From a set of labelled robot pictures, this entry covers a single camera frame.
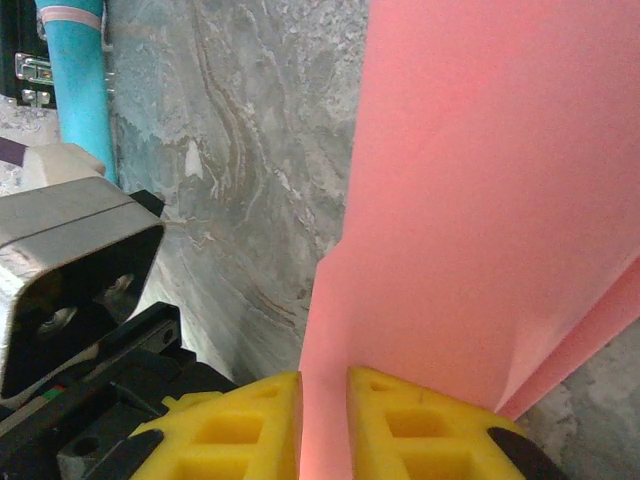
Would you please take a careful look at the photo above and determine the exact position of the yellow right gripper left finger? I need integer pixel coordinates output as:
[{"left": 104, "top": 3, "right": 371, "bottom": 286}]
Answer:
[{"left": 127, "top": 369, "right": 304, "bottom": 480}]

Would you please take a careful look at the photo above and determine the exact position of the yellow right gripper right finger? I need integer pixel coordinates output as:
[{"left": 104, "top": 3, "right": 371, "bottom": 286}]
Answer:
[{"left": 347, "top": 366, "right": 566, "bottom": 480}]

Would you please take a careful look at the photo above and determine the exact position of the pink paper sheet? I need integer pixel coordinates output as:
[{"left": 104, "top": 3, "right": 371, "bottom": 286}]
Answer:
[{"left": 298, "top": 0, "right": 640, "bottom": 480}]

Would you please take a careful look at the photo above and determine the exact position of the teal cylinder with pink band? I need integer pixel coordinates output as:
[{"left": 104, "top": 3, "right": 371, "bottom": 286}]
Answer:
[{"left": 33, "top": 0, "right": 119, "bottom": 186}]

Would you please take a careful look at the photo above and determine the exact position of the black briefcase with metal latches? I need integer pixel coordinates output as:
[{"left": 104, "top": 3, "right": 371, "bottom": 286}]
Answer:
[{"left": 0, "top": 0, "right": 56, "bottom": 109}]

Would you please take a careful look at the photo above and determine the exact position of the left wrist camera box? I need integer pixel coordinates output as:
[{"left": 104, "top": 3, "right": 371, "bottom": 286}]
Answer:
[{"left": 0, "top": 175, "right": 166, "bottom": 401}]

